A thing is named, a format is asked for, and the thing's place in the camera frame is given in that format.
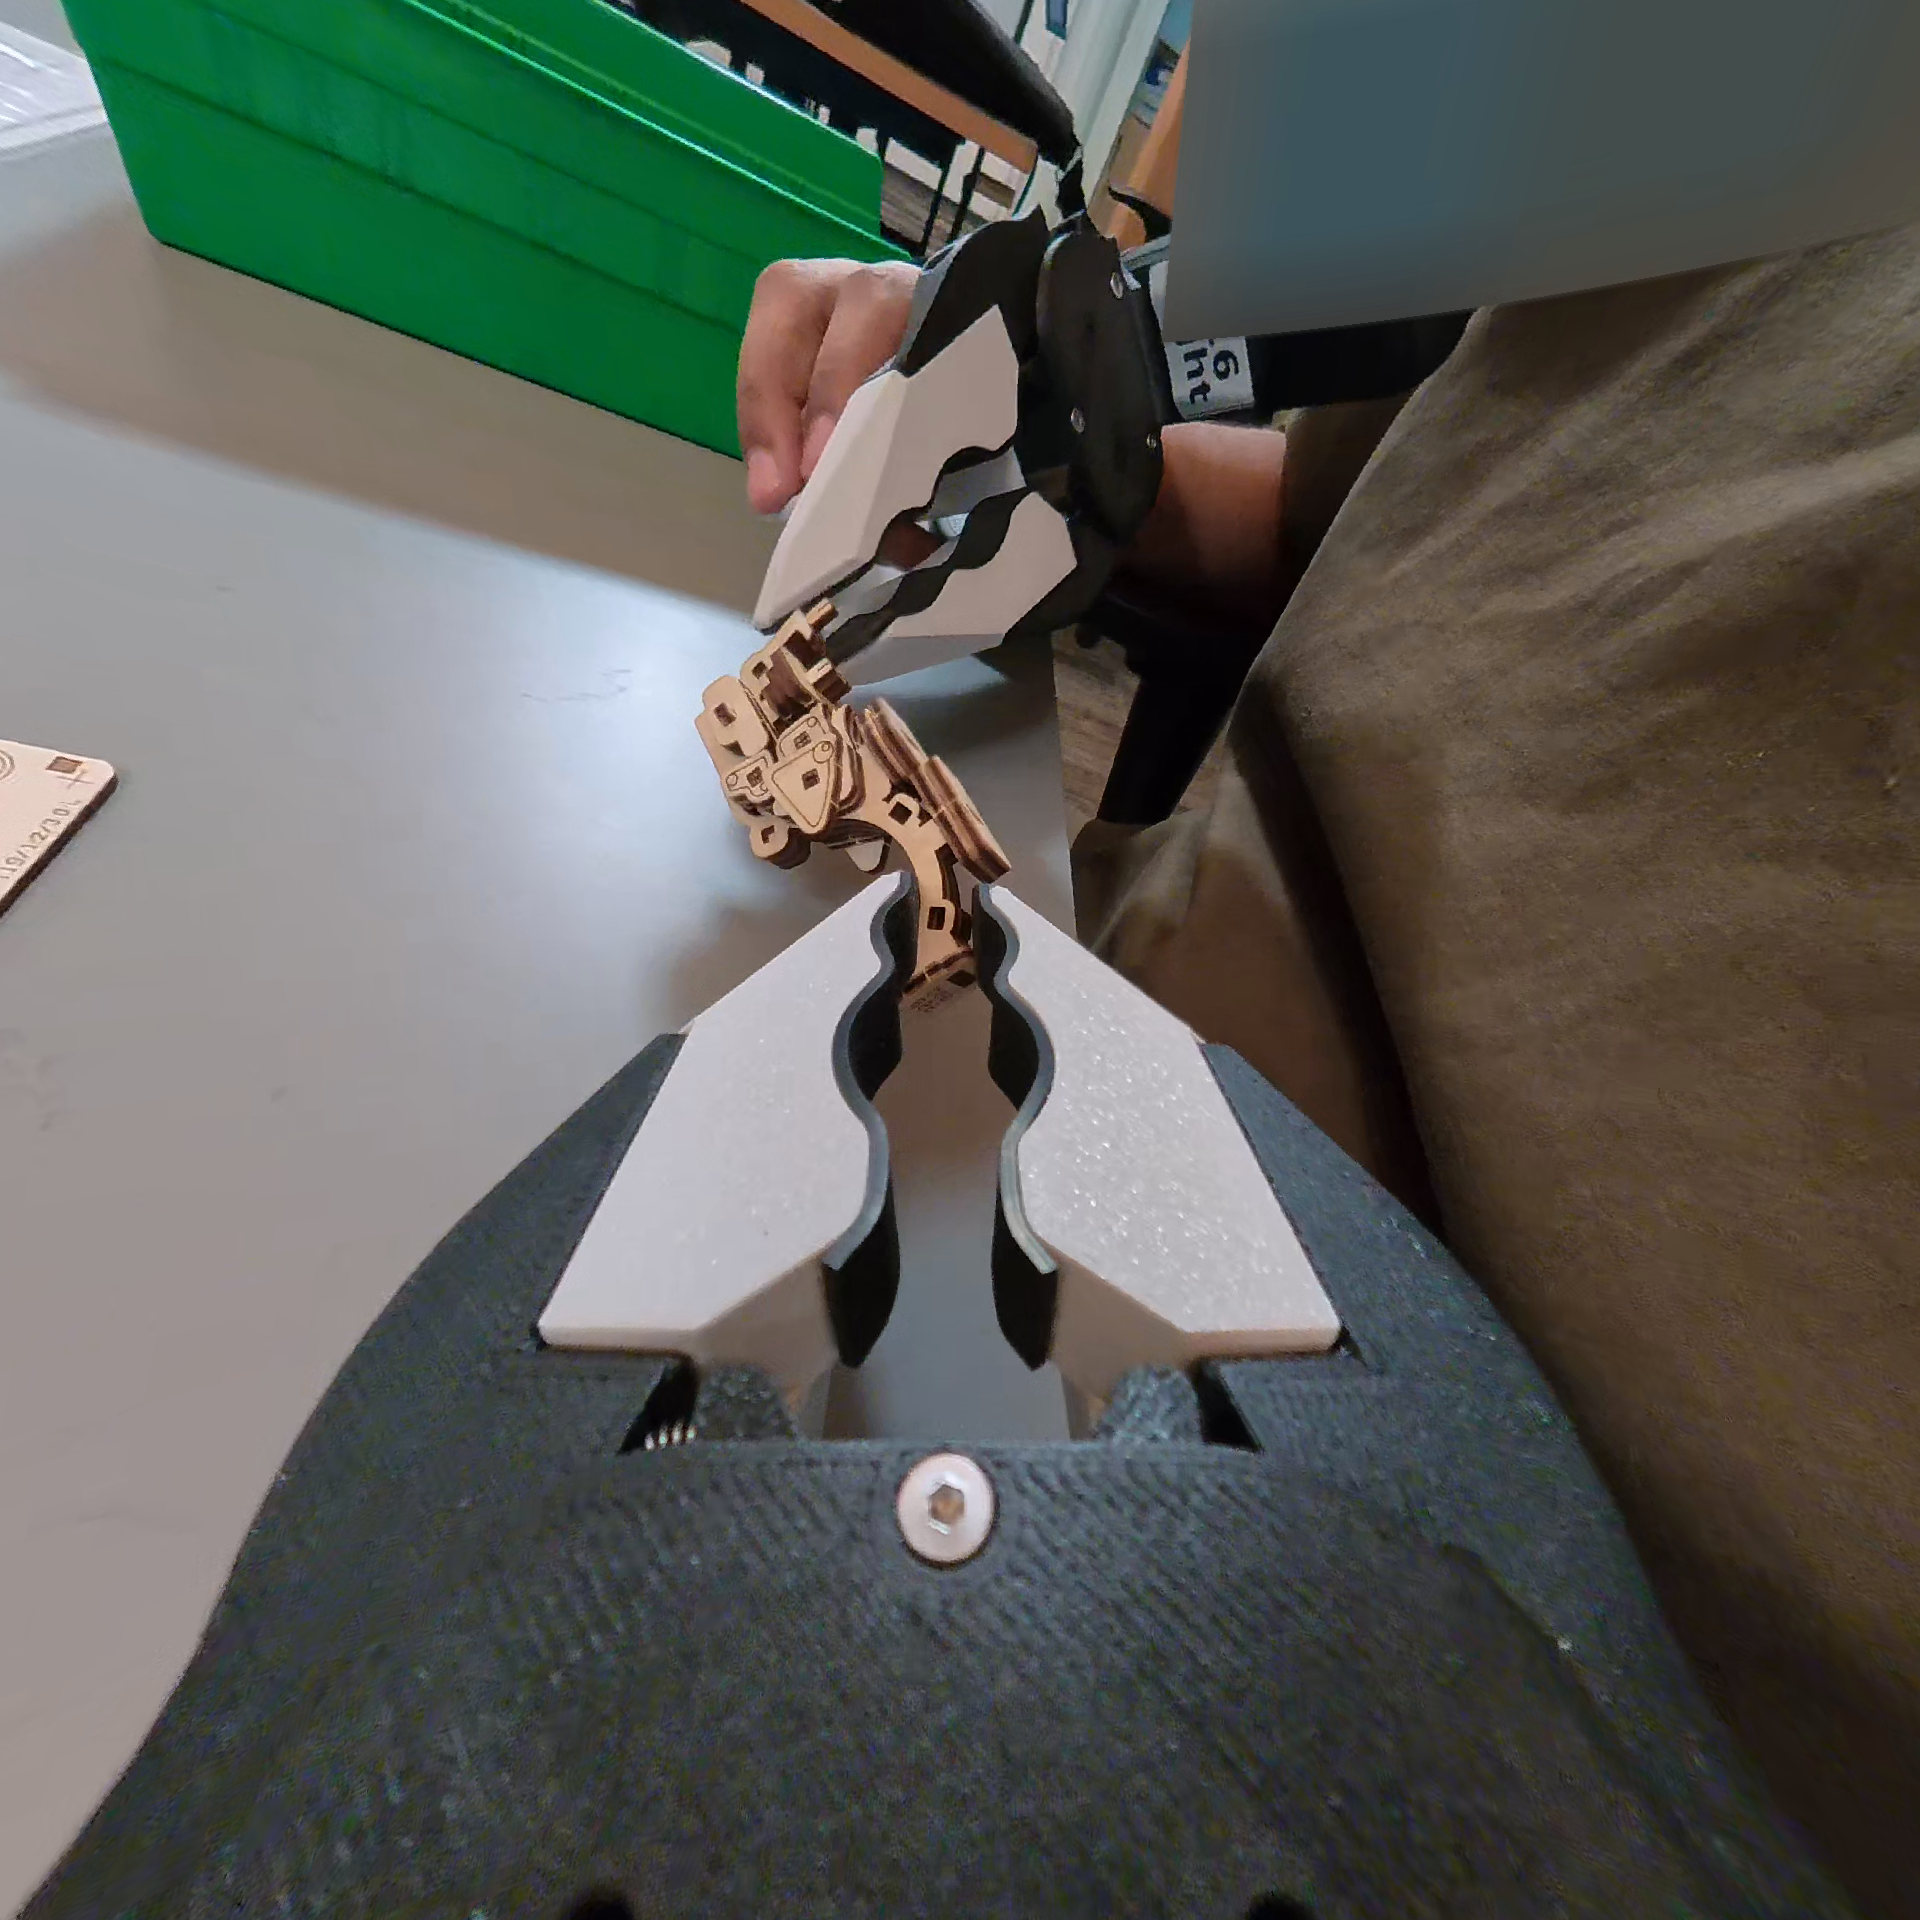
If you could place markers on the wooden model assembly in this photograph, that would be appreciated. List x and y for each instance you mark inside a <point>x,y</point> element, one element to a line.
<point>818,781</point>

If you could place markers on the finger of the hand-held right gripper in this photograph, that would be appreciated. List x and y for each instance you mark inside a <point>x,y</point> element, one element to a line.
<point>996,593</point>
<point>870,481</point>

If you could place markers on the grey desk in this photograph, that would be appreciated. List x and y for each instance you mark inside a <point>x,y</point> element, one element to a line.
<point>377,749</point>

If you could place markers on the long wooden workbench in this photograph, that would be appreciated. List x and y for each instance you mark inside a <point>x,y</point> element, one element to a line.
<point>917,83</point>

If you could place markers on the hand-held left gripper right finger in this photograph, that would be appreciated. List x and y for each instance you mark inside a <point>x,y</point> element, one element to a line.
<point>1154,1200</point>

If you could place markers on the wooden parts sheet with wheels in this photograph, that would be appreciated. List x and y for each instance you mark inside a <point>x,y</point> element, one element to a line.
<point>44,811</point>

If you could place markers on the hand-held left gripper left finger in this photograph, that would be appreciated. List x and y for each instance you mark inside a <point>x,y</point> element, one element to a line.
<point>721,1188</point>

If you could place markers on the green plastic bin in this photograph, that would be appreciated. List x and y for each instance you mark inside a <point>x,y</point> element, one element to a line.
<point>451,193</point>

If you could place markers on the person's right hand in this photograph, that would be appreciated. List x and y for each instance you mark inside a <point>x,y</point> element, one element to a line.
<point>810,345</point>

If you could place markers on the person's olive shirt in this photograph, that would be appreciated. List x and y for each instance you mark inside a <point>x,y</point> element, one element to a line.
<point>1577,900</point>

